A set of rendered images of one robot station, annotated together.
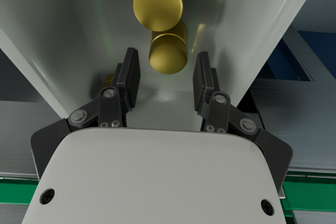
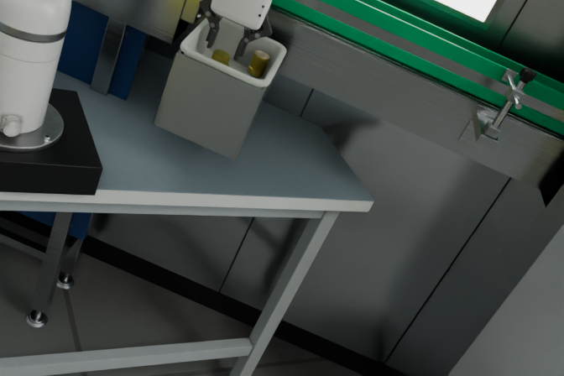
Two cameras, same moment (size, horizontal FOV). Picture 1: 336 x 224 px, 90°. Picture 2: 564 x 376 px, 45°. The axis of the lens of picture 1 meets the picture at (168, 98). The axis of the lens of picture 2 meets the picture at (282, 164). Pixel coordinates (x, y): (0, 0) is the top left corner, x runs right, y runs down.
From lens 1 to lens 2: 1.20 m
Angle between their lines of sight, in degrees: 9
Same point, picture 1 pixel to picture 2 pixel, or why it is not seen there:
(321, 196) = not seen: outside the picture
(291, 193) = not seen: outside the picture
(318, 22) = (65, 78)
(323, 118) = (144, 2)
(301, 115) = (155, 7)
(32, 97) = (390, 150)
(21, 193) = (340, 28)
